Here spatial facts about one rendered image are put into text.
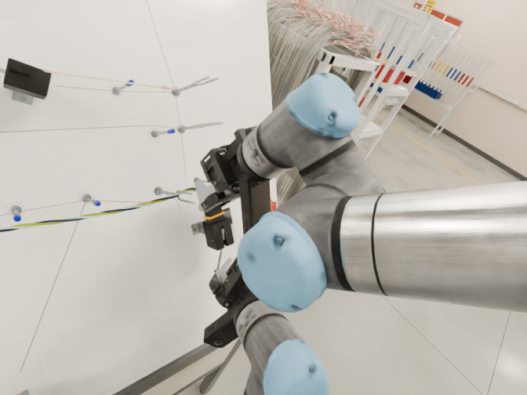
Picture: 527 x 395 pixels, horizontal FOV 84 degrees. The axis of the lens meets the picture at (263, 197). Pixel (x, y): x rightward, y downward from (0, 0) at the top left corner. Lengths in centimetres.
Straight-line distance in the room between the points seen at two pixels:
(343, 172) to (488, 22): 831
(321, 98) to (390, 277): 19
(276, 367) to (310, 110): 29
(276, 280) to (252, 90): 59
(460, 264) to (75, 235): 54
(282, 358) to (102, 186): 41
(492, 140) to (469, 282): 822
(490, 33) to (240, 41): 796
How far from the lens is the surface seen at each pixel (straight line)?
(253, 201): 45
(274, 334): 41
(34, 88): 51
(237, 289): 54
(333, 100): 33
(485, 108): 840
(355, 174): 33
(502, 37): 850
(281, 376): 38
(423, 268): 20
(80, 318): 64
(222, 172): 47
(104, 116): 59
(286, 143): 35
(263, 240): 21
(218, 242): 59
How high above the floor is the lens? 158
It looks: 36 degrees down
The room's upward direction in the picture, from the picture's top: 25 degrees clockwise
